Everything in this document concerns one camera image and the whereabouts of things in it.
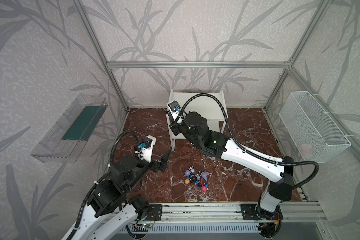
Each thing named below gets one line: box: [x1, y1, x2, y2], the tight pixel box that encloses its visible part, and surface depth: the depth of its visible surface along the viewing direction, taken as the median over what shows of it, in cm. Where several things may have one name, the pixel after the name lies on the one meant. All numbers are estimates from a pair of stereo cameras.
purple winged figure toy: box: [201, 171, 213, 181], surface depth 86 cm
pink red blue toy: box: [197, 182, 209, 195], surface depth 82 cm
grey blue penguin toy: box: [190, 174, 201, 185], surface depth 84 cm
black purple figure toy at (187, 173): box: [183, 169, 192, 180], surface depth 86 cm
